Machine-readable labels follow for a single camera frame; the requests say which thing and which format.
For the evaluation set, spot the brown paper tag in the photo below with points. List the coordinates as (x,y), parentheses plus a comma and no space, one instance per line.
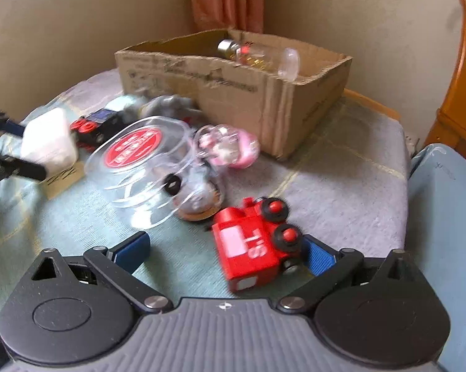
(64,178)

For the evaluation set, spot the glass bottle with metal cap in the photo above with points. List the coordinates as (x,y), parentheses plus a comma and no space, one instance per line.
(256,56)

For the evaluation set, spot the pink transparent ball toy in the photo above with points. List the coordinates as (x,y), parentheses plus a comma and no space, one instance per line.
(229,145)

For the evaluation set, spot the correction tape dispenser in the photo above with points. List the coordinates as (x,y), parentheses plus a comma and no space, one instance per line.
(202,201)

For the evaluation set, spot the blue floral bedding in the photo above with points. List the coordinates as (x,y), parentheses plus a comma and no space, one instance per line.
(442,221)

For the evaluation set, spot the white plastic box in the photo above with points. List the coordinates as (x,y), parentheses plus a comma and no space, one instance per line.
(48,139)

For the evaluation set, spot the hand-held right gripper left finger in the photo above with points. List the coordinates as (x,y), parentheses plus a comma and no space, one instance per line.
(134,250)

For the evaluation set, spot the wooden bed headboard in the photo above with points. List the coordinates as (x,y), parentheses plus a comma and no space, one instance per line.
(461,104)

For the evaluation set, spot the grey plastic object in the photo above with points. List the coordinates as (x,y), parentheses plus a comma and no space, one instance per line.
(171,106)

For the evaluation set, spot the pink beige curtain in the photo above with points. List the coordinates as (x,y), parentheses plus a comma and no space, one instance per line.
(225,0)

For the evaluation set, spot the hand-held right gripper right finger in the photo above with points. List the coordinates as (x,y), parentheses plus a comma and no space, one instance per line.
(319,256)

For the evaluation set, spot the cardboard box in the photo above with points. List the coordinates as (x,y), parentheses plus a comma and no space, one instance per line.
(237,97)

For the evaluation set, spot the clear container with red label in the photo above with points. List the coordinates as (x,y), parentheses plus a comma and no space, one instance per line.
(140,162)

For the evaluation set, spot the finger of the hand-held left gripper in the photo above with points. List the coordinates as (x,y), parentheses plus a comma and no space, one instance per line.
(23,168)
(12,127)

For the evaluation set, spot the black blue toy train car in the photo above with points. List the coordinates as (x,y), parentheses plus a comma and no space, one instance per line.
(95,126)

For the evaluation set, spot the red toy train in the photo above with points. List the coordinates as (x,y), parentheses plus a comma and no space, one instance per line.
(252,248)

